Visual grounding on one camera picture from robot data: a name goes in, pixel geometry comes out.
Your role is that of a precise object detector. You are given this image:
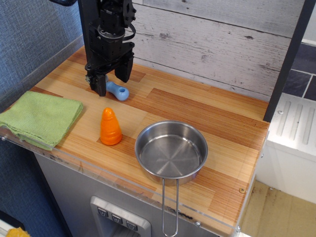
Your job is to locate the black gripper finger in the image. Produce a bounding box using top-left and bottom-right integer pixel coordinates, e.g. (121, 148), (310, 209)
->
(86, 72), (108, 97)
(115, 58), (133, 83)

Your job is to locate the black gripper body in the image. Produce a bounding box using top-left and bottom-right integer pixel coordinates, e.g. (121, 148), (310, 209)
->
(85, 24), (135, 74)

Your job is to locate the blue spoon with grey bowl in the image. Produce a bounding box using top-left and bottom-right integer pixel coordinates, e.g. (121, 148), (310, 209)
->
(105, 75), (129, 101)

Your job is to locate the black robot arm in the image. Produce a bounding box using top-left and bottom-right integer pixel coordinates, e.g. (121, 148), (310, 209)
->
(85, 0), (136, 96)

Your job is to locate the orange toy carrot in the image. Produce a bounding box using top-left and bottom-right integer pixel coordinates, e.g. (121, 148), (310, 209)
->
(100, 108), (122, 145)

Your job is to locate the green folded cloth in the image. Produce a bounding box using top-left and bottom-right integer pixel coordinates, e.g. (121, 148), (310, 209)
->
(0, 91), (83, 151)

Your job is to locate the clear acrylic edge guard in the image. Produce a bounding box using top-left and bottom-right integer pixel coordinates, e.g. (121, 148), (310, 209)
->
(0, 121), (269, 237)

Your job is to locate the silver dispenser button panel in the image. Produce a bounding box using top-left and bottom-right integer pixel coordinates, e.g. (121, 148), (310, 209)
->
(90, 196), (152, 237)

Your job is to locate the yellow object at corner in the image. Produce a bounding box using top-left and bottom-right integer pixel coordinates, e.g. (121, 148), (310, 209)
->
(6, 228), (30, 237)

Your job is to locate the white ridged sink unit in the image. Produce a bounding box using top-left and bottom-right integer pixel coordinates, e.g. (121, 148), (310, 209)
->
(256, 93), (316, 203)

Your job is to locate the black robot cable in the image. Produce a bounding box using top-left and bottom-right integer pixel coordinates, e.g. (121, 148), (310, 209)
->
(122, 23), (137, 42)

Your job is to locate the dark grey left post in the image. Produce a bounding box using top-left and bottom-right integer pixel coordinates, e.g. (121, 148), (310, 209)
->
(78, 0), (99, 61)

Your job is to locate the dark grey post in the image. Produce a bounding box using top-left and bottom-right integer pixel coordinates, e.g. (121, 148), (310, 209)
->
(78, 0), (99, 61)
(263, 0), (316, 122)

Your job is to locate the steel pot with wire handle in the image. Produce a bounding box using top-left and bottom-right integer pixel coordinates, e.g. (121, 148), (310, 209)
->
(134, 120), (208, 237)

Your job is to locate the dark grey right post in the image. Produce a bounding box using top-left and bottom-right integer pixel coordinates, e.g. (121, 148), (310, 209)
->
(263, 0), (316, 122)

